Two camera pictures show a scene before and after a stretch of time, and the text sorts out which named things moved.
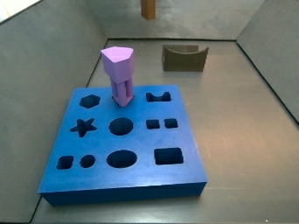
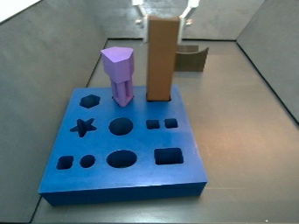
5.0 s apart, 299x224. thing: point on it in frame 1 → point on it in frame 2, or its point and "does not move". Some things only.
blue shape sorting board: (116, 153) does not move
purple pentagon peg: (117, 66) does not move
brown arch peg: (148, 9) → (163, 31)
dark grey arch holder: (183, 58) does not move
